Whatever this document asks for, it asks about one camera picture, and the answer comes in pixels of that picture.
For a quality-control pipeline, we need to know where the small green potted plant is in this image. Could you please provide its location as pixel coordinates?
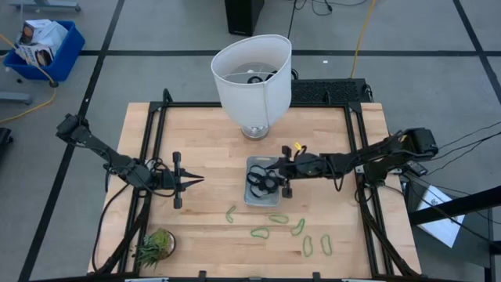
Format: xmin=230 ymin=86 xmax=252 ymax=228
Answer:
xmin=135 ymin=228 xmax=177 ymax=269

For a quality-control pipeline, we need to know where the white shade table lamp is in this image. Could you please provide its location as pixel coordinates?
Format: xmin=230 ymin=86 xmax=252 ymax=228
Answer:
xmin=210 ymin=34 xmax=293 ymax=141

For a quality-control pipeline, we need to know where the black metal table frame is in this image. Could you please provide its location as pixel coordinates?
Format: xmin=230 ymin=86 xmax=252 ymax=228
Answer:
xmin=96 ymin=88 xmax=422 ymax=280

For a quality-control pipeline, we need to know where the black perforated computer case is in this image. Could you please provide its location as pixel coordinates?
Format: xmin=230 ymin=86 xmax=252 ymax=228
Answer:
xmin=290 ymin=78 xmax=373 ymax=105

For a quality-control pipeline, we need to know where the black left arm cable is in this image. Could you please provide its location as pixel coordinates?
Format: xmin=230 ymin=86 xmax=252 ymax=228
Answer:
xmin=91 ymin=180 xmax=132 ymax=273

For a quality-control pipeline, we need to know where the black floor cable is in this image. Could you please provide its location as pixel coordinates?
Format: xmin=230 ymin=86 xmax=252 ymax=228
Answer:
xmin=287 ymin=0 xmax=299 ymax=39

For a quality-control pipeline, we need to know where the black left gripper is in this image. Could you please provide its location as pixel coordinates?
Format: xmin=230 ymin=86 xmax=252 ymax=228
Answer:
xmin=158 ymin=151 xmax=206 ymax=210

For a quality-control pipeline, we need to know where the black beam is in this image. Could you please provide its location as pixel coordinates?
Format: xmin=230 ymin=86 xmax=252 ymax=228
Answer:
xmin=409 ymin=185 xmax=501 ymax=227

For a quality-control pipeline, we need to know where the white printed cardboard box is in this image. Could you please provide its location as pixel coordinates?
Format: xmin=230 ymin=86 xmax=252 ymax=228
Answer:
xmin=18 ymin=19 xmax=69 ymax=50
xmin=14 ymin=42 xmax=55 ymax=67

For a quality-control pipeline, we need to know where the light grey plastic bin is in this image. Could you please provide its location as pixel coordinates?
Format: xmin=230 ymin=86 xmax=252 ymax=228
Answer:
xmin=243 ymin=155 xmax=283 ymax=208

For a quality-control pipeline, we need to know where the yellow cable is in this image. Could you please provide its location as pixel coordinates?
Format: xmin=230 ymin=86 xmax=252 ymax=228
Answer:
xmin=349 ymin=0 xmax=377 ymax=79

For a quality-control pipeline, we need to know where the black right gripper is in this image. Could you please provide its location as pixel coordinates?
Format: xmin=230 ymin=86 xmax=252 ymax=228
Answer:
xmin=265 ymin=145 xmax=326 ymax=199

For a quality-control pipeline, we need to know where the blue plastic crate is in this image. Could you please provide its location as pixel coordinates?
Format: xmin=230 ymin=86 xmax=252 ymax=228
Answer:
xmin=2 ymin=19 xmax=86 ymax=83

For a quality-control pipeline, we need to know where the black power brick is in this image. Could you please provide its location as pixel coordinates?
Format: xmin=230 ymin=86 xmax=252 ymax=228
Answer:
xmin=404 ymin=159 xmax=429 ymax=177

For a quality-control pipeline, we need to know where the black tower box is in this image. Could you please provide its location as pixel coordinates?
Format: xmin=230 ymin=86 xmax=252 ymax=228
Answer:
xmin=224 ymin=0 xmax=265 ymax=38

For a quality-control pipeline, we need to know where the white paper sheet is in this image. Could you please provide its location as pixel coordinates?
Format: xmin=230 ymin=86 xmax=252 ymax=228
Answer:
xmin=416 ymin=184 xmax=467 ymax=249

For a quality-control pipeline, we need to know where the black rubber band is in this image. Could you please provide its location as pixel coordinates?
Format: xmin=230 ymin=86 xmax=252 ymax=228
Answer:
xmin=250 ymin=175 xmax=281 ymax=199
xmin=246 ymin=164 xmax=271 ymax=189

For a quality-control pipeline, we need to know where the grey metal stand foot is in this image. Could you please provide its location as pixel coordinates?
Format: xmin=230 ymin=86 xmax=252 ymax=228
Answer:
xmin=9 ymin=0 xmax=82 ymax=13
xmin=0 ymin=91 xmax=34 ymax=106

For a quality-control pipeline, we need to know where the yellow extension cord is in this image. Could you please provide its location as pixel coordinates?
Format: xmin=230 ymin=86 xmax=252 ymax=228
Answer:
xmin=0 ymin=33 xmax=59 ymax=125

